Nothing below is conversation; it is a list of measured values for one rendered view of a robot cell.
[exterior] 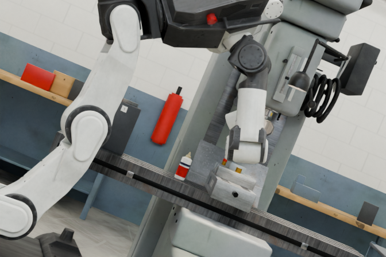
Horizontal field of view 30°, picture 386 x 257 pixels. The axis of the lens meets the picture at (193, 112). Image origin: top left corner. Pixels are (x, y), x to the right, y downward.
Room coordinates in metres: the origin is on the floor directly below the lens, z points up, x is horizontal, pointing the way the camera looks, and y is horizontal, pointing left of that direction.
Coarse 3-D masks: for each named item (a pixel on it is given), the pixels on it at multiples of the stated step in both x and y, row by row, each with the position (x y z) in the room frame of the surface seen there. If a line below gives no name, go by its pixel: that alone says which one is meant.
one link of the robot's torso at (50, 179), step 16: (96, 112) 2.18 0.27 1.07; (80, 128) 2.16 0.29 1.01; (96, 128) 2.18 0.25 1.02; (64, 144) 2.30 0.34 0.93; (80, 144) 2.17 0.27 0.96; (96, 144) 2.19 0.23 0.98; (48, 160) 2.22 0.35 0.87; (64, 160) 2.17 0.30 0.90; (80, 160) 2.18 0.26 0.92; (32, 176) 2.19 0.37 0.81; (48, 176) 2.20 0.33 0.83; (64, 176) 2.20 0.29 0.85; (80, 176) 2.21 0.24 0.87; (0, 192) 2.22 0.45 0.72; (16, 192) 2.18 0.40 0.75; (32, 192) 2.19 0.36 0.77; (48, 192) 2.21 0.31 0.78; (64, 192) 2.22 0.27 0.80; (32, 208) 2.18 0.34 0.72; (48, 208) 2.21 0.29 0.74; (32, 224) 2.19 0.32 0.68
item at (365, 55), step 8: (352, 48) 3.10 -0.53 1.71; (360, 48) 2.97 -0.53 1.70; (368, 48) 2.96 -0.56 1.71; (376, 48) 2.96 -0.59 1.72; (352, 56) 3.04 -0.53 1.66; (360, 56) 2.95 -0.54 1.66; (368, 56) 2.96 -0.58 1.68; (376, 56) 2.96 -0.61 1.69; (352, 64) 2.99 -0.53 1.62; (360, 64) 2.96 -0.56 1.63; (368, 64) 2.96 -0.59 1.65; (344, 72) 3.06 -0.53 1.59; (352, 72) 2.96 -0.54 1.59; (360, 72) 2.96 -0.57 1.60; (368, 72) 2.96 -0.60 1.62; (344, 80) 3.01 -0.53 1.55; (352, 80) 2.96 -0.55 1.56; (360, 80) 2.96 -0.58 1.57; (344, 88) 2.97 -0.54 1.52; (352, 88) 2.96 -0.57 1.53; (360, 88) 2.96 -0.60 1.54
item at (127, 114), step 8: (120, 104) 2.67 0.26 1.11; (128, 104) 2.68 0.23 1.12; (136, 104) 2.71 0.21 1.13; (120, 112) 2.68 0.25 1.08; (128, 112) 2.68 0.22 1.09; (136, 112) 2.68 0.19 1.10; (120, 120) 2.68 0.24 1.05; (128, 120) 2.68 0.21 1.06; (136, 120) 2.68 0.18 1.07; (112, 128) 2.67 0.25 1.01; (120, 128) 2.68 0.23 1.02; (128, 128) 2.68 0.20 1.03; (112, 136) 2.68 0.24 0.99; (120, 136) 2.68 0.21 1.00; (128, 136) 2.68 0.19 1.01; (112, 144) 2.68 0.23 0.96; (120, 144) 2.68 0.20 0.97; (120, 152) 2.68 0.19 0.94
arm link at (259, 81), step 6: (246, 72) 2.25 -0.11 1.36; (258, 72) 2.24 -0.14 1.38; (264, 72) 2.25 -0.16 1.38; (246, 78) 2.24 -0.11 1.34; (252, 78) 2.24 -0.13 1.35; (258, 78) 2.24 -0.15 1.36; (264, 78) 2.25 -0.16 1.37; (240, 84) 2.26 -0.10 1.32; (246, 84) 2.24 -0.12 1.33; (252, 84) 2.23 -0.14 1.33; (258, 84) 2.23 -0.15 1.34; (264, 84) 2.25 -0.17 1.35; (264, 90) 2.25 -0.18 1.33
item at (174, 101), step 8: (168, 96) 6.81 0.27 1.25; (176, 96) 6.76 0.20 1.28; (168, 104) 6.77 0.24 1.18; (176, 104) 6.77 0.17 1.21; (168, 112) 6.77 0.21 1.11; (176, 112) 6.80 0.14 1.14; (160, 120) 6.78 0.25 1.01; (168, 120) 6.77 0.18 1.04; (160, 128) 6.77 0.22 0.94; (168, 128) 6.78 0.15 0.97; (152, 136) 6.80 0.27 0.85; (160, 136) 6.77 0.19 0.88; (160, 144) 6.80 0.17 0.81
